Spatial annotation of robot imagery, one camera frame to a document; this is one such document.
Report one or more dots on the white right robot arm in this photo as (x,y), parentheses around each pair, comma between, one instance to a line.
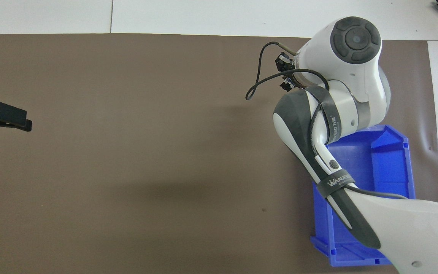
(356,83)

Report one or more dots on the brown table mat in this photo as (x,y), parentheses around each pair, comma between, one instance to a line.
(165,95)

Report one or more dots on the blue plastic storage bin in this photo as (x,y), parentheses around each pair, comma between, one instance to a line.
(390,167)

